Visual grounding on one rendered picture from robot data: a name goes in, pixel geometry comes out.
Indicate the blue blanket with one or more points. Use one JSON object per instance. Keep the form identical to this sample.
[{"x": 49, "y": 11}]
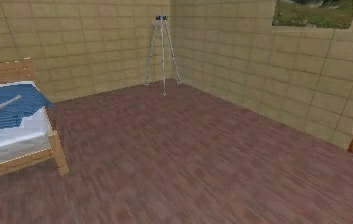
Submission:
[{"x": 14, "y": 103}]

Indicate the silver tripod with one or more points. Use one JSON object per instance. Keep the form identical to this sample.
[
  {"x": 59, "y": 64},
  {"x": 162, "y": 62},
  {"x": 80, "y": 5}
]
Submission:
[{"x": 163, "y": 56}]

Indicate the wooden bed with white mattress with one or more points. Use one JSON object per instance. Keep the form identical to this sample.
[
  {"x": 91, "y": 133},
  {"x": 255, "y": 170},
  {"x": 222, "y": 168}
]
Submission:
[{"x": 24, "y": 140}]

